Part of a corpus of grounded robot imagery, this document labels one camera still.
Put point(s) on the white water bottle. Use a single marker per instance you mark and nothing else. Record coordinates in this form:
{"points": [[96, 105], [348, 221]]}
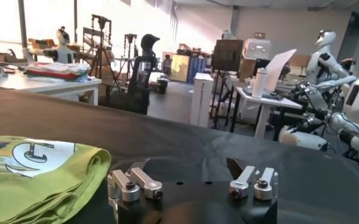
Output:
{"points": [[259, 83]]}

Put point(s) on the tall white cardboard box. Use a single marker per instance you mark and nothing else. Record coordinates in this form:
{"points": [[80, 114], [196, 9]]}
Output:
{"points": [[202, 100]]}

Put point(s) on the large black table cover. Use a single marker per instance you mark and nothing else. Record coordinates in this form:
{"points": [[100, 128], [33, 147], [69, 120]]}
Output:
{"points": [[179, 143]]}

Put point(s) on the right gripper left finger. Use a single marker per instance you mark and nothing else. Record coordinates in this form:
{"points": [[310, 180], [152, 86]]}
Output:
{"points": [[127, 185]]}

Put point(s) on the tall black tripod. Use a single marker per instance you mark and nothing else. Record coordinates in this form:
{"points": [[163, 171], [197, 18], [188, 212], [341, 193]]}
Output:
{"points": [[101, 45]]}

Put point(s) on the stack of folded clothes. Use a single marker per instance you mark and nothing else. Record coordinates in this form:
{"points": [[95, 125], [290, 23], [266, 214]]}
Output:
{"points": [[57, 71]]}

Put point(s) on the dark tablet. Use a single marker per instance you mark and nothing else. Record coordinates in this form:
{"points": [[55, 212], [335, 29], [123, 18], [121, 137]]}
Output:
{"points": [[272, 96]]}

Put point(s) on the blue storage cabinet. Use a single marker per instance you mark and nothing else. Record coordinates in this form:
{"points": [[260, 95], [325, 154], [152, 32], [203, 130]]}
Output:
{"points": [[197, 70]]}

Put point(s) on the white office desk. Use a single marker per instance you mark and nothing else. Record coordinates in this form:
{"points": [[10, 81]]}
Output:
{"points": [[45, 85]]}

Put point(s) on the black office chair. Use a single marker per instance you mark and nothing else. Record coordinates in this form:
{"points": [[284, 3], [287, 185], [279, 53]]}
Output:
{"points": [[141, 79]]}

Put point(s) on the white curved board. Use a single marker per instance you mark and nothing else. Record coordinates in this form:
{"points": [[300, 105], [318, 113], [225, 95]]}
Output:
{"points": [[278, 68]]}

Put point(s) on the yellow-green t-shirt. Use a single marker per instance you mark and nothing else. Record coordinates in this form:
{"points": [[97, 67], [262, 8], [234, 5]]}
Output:
{"points": [[45, 188]]}

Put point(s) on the small white standing desk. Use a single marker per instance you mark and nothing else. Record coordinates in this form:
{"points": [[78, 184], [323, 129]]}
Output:
{"points": [[267, 105]]}

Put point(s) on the white humanoid robot, black waist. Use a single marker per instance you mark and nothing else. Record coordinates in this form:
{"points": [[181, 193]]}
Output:
{"points": [[63, 50]]}

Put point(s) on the short black tripod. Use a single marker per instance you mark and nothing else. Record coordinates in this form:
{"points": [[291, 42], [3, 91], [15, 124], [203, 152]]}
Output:
{"points": [[130, 45]]}

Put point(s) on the white humanoid robot, raised arm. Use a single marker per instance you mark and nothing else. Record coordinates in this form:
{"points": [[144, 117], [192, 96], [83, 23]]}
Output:
{"points": [[325, 61]]}

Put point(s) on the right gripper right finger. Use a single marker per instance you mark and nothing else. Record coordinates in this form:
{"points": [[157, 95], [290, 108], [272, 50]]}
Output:
{"points": [[243, 182]]}

